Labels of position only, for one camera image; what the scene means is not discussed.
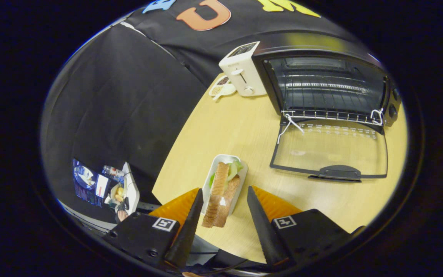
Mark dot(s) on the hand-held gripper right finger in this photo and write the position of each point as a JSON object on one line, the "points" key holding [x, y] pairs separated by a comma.
{"points": [[263, 231]]}

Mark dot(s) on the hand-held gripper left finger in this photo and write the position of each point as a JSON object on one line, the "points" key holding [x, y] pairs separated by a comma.
{"points": [[187, 234]]}

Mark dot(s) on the toast sandwich with lettuce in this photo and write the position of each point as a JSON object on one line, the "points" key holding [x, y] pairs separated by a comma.
{"points": [[219, 181]]}

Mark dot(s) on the black toaster oven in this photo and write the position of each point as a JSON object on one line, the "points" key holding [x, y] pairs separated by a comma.
{"points": [[306, 42]]}

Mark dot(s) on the white toaster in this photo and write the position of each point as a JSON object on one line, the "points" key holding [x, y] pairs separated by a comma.
{"points": [[240, 77]]}

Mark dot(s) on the white rectangular plate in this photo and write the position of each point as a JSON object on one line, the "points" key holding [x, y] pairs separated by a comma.
{"points": [[223, 157]]}

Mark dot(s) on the small clear plastic bottle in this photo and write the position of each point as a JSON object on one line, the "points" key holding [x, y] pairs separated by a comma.
{"points": [[113, 172]]}

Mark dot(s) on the black backdrop cloth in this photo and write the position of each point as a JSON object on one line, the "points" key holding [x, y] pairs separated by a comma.
{"points": [[129, 96]]}

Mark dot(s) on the small white condiment dish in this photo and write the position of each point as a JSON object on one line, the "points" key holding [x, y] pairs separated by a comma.
{"points": [[221, 86]]}

